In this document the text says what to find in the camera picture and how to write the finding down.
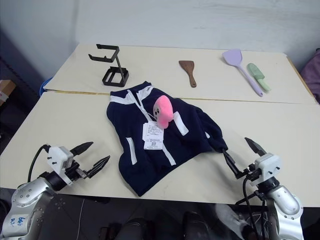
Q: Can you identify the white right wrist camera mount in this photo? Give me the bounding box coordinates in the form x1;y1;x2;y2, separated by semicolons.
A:
254;152;281;187

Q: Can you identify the purple fabric object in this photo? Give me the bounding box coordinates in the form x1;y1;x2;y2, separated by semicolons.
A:
299;47;320;106

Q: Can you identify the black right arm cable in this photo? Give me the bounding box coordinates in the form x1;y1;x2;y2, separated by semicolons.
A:
234;175;270;240

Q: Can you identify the green brush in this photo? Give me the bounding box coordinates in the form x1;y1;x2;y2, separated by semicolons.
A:
246;62;272;93

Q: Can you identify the purple silicone spatula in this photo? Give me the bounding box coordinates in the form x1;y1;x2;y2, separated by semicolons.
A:
221;48;265;97

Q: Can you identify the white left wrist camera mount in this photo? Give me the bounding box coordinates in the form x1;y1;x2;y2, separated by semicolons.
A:
46;145;75;186

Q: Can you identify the navy zip jacket white trim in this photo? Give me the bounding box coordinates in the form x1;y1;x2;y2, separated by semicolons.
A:
106;80;227;197

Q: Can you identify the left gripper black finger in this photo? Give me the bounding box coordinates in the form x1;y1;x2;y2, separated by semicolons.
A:
69;141;94;156
86;155;111;179

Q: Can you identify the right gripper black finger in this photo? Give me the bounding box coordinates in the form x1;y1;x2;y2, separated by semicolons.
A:
222;149;245;180
244;137;267;158

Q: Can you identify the pink plush toy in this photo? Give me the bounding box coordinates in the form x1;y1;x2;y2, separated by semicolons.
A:
152;94;175;130

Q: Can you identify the brown wooden spatula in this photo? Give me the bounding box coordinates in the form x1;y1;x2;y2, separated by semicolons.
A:
178;60;198;88

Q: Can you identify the brown cardboard box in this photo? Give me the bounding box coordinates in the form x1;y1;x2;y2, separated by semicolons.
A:
0;79;17;104

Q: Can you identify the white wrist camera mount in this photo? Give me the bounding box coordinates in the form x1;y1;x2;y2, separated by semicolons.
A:
254;152;281;187
46;145;75;186

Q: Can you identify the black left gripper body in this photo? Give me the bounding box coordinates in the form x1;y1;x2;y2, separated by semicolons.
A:
65;161;91;185

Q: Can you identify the white paper hang tag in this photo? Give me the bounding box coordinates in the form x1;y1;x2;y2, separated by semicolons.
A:
143;134;165;151
141;121;164;141

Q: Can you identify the black metal stand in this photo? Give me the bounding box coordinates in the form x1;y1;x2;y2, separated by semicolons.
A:
87;43;130;88

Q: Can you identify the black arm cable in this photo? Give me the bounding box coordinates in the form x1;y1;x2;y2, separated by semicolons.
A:
234;175;270;240
27;144;50;183

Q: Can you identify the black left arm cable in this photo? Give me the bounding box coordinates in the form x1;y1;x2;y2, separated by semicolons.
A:
27;144;50;183

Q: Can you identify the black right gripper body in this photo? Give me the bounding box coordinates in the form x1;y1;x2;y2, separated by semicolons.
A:
241;161;262;181

